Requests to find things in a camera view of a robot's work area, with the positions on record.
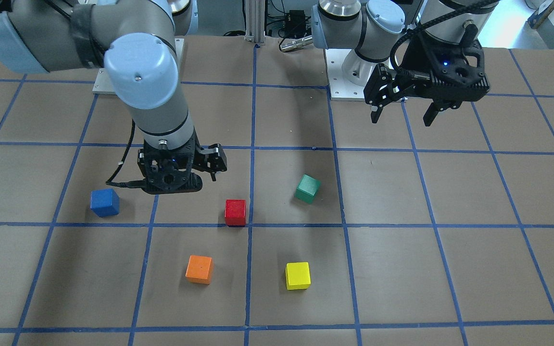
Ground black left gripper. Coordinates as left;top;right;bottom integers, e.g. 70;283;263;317
364;34;451;127

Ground blue wooden block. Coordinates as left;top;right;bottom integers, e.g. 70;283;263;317
89;188;120;218

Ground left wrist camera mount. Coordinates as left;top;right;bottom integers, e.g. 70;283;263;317
417;32;491;101

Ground green wooden block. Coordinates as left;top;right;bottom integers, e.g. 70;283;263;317
294;174;321;204

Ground yellow wooden block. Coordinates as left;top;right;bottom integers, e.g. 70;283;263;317
284;261;312;290

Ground aluminium frame post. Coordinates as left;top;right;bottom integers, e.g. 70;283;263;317
243;0;266;46

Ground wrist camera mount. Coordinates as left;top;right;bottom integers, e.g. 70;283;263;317
137;140;203;195
417;32;491;101

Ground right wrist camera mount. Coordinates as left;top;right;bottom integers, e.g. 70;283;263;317
137;140;203;195

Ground brown paper table cover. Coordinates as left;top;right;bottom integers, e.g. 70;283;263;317
0;37;554;346

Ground orange wooden block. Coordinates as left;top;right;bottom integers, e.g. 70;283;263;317
185;255;214;285

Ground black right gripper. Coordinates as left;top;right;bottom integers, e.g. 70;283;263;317
143;131;228;182

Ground black tangled cables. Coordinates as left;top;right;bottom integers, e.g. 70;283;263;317
222;0;316;41

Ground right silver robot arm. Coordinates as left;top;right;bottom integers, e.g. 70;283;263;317
0;0;227;193

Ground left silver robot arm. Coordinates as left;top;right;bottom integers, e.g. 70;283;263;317
310;0;498;126

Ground red wooden block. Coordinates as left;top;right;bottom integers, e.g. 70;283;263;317
224;199;247;226

